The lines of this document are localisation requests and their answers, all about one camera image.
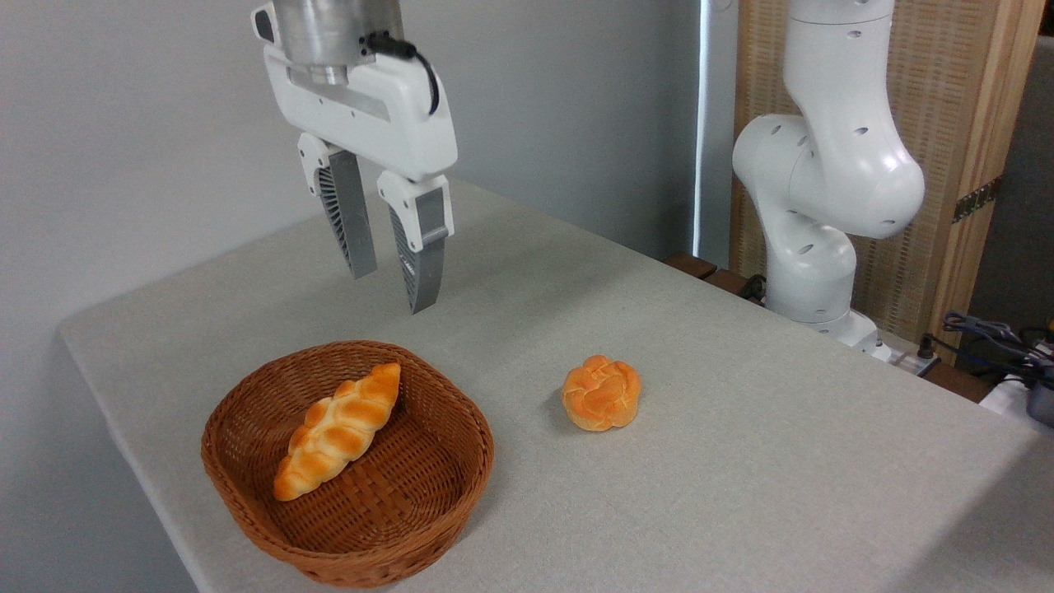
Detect dark brown wooden slats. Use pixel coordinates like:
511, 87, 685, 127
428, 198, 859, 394
662, 250, 768, 304

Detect dark tangled cables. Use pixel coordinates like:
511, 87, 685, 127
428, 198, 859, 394
941, 311, 1054, 381

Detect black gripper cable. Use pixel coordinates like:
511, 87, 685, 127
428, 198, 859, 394
361, 30, 441, 117

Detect round knotted bread roll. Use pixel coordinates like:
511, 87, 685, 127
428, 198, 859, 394
561, 355, 643, 433

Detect black metal hinge bracket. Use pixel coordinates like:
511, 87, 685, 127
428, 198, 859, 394
952, 175, 1003, 224

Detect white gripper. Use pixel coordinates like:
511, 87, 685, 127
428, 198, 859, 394
262, 44, 459, 316

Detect brown wicker basket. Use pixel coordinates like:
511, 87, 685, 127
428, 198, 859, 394
200, 339, 496, 590

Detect long braided bread loaf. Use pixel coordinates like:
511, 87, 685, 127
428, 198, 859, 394
272, 362, 403, 502

